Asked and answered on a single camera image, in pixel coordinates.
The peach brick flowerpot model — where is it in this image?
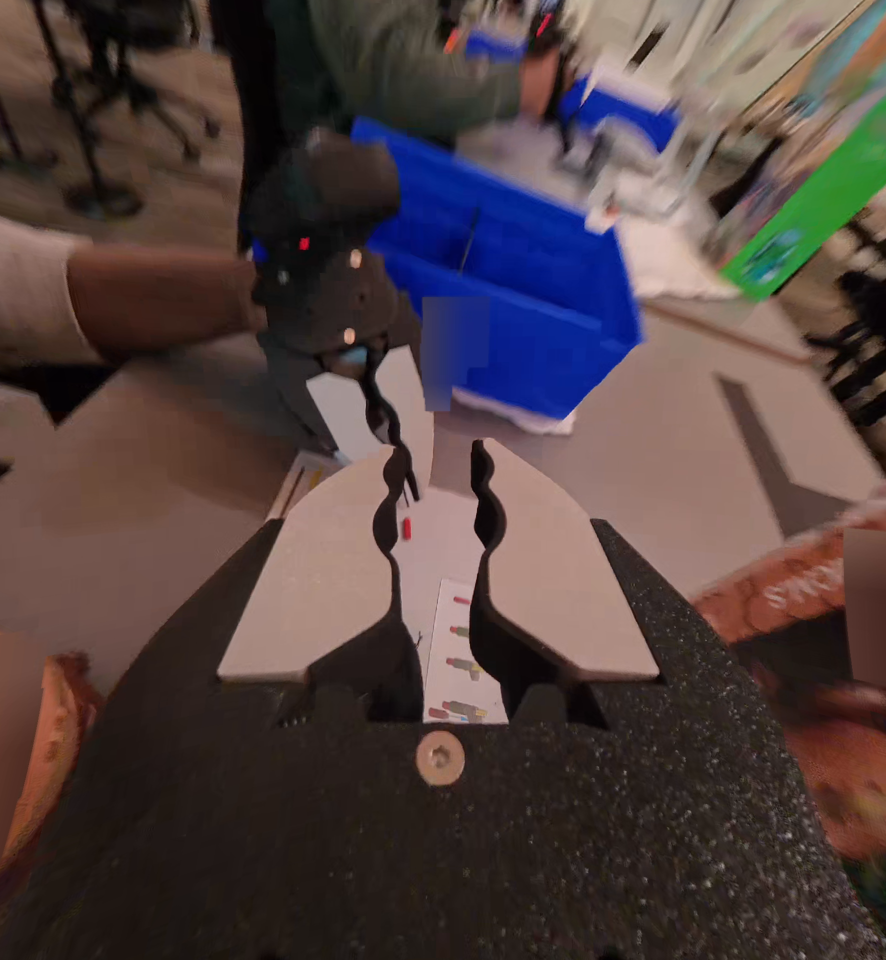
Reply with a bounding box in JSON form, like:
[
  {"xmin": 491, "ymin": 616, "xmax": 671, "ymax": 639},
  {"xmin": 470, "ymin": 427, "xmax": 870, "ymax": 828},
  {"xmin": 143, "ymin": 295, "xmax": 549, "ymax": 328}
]
[{"xmin": 8, "ymin": 651, "xmax": 105, "ymax": 871}]

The grey desk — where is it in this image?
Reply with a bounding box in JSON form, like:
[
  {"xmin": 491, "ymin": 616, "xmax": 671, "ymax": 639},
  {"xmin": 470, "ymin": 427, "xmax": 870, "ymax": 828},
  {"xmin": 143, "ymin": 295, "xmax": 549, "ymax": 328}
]
[{"xmin": 0, "ymin": 296, "xmax": 886, "ymax": 695}]

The open instruction booklet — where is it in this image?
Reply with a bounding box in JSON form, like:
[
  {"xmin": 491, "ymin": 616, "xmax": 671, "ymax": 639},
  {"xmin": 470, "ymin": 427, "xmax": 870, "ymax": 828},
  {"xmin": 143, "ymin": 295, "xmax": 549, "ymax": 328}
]
[{"xmin": 266, "ymin": 450, "xmax": 512, "ymax": 725}]

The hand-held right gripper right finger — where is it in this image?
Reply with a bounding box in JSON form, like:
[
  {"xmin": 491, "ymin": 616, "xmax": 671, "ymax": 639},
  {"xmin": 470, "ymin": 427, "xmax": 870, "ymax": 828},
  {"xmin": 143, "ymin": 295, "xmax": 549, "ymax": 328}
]
[{"xmin": 469, "ymin": 438, "xmax": 663, "ymax": 687}]

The orange floral toy box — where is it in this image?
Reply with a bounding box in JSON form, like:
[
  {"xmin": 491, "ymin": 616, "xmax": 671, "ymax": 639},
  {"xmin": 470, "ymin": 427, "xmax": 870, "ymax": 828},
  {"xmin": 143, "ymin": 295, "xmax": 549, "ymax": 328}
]
[{"xmin": 694, "ymin": 465, "xmax": 886, "ymax": 864}]

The black tripod stand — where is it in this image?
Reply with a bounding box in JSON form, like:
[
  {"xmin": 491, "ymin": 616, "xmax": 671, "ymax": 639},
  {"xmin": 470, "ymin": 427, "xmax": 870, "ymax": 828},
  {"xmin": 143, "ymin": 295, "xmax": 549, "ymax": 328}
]
[{"xmin": 0, "ymin": 0, "xmax": 144, "ymax": 220}]

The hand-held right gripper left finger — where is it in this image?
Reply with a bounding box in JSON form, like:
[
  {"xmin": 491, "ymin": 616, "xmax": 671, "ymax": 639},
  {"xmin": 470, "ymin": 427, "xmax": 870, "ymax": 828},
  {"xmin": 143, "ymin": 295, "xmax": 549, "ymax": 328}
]
[{"xmin": 216, "ymin": 444, "xmax": 423, "ymax": 684}]

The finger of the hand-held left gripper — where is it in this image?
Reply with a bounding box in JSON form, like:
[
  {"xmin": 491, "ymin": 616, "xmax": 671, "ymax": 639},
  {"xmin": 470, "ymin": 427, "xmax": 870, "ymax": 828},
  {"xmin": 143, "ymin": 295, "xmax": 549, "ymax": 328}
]
[
  {"xmin": 360, "ymin": 343, "xmax": 438, "ymax": 502},
  {"xmin": 306, "ymin": 369, "xmax": 386, "ymax": 468}
]

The person's left forearm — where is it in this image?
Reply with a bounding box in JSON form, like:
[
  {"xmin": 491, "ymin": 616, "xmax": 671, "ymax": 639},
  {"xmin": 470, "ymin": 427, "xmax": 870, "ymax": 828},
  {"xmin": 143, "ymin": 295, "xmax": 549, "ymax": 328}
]
[{"xmin": 0, "ymin": 183, "xmax": 268, "ymax": 372}]

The green toy box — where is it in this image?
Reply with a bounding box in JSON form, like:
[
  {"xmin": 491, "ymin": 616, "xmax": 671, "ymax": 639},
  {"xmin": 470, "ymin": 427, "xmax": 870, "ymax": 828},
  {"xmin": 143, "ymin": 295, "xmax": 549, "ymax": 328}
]
[{"xmin": 716, "ymin": 45, "xmax": 886, "ymax": 303}]

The large blue plastic bin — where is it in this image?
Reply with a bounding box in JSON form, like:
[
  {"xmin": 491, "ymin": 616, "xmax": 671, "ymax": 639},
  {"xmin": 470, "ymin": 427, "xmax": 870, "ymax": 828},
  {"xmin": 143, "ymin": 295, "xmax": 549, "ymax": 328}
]
[{"xmin": 349, "ymin": 116, "xmax": 645, "ymax": 421}]

